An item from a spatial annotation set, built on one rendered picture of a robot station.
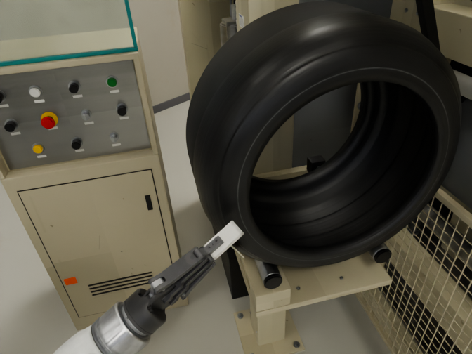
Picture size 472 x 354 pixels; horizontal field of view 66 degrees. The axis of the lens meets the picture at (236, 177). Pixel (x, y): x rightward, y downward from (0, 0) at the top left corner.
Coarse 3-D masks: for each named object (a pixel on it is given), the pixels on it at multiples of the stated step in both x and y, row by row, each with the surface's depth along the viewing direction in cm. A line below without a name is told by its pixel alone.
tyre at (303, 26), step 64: (256, 64) 58; (320, 64) 56; (384, 64) 58; (448, 64) 65; (192, 128) 72; (256, 128) 59; (384, 128) 96; (448, 128) 68; (256, 192) 100; (320, 192) 104; (384, 192) 93; (256, 256) 77; (320, 256) 80
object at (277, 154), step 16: (240, 0) 90; (256, 0) 84; (272, 0) 85; (288, 0) 86; (256, 16) 86; (288, 128) 105; (272, 144) 107; (288, 144) 108; (272, 160) 110; (288, 160) 111; (256, 320) 155; (272, 320) 156; (256, 336) 163; (272, 336) 163
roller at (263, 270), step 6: (258, 264) 87; (264, 264) 85; (270, 264) 85; (258, 270) 86; (264, 270) 84; (270, 270) 83; (276, 270) 84; (264, 276) 83; (270, 276) 82; (276, 276) 83; (264, 282) 83; (270, 282) 83; (276, 282) 83; (270, 288) 84
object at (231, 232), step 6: (228, 228) 65; (234, 228) 64; (216, 234) 65; (222, 234) 65; (228, 234) 64; (234, 234) 64; (240, 234) 64; (210, 240) 65; (228, 240) 64; (234, 240) 64; (204, 246) 64; (222, 246) 64; (216, 252) 63
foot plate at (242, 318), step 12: (240, 312) 179; (288, 312) 178; (240, 324) 173; (288, 324) 172; (240, 336) 168; (252, 336) 168; (288, 336) 167; (252, 348) 163; (264, 348) 163; (276, 348) 163; (288, 348) 162; (300, 348) 162
